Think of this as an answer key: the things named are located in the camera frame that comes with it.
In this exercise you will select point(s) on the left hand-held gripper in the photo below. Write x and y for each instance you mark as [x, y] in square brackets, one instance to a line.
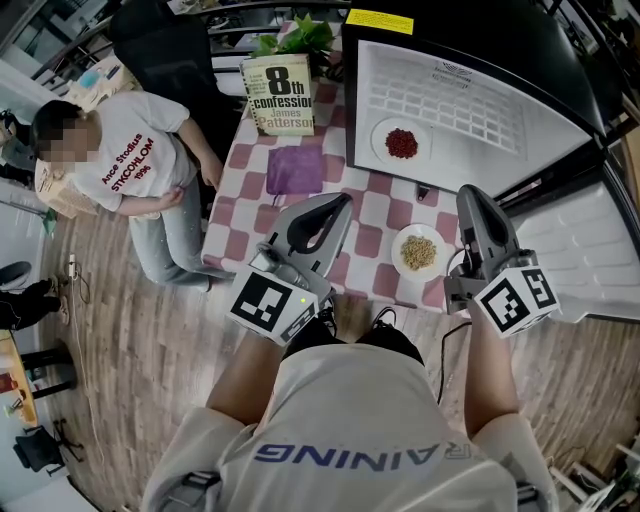
[272, 305]

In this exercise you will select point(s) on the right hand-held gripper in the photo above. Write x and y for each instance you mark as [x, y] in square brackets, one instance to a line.
[515, 300]

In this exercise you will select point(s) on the plate of yellow noodles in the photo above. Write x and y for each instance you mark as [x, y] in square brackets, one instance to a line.
[419, 252]

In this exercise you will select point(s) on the red bean food plate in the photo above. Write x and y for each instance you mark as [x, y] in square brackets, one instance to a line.
[401, 141]

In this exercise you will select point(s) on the black mini fridge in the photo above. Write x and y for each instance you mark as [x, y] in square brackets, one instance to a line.
[475, 30]

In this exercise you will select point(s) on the person's left forearm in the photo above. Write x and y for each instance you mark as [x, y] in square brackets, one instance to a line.
[245, 385]

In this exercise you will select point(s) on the person's right forearm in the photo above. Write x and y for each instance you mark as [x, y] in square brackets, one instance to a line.
[492, 380]

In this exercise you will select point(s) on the pink white checkered tablecloth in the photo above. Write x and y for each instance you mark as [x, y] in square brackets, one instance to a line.
[250, 235]

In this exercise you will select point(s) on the purple cloth pouch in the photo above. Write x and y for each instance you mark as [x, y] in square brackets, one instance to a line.
[295, 170]

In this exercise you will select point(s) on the black white sneaker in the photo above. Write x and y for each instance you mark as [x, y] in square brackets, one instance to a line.
[384, 320]
[327, 325]

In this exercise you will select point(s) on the person's black shorts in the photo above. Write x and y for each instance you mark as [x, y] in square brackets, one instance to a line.
[395, 342]

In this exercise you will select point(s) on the cream paperback book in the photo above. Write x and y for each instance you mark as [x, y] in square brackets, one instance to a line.
[277, 95]

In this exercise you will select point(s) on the person's white t-shirt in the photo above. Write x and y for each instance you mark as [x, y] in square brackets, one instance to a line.
[350, 425]

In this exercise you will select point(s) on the green potted plant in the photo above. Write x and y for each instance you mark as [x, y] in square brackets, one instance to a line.
[300, 37]

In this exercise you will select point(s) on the black office chair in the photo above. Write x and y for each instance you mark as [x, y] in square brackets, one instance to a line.
[165, 55]

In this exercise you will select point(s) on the white power strip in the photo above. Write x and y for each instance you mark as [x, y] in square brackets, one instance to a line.
[72, 265]

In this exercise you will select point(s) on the round wooden table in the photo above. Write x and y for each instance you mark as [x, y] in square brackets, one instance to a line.
[20, 385]

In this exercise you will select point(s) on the red box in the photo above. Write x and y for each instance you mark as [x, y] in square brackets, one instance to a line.
[6, 382]

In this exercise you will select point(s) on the black swivel chair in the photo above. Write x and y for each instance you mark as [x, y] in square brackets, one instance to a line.
[37, 447]

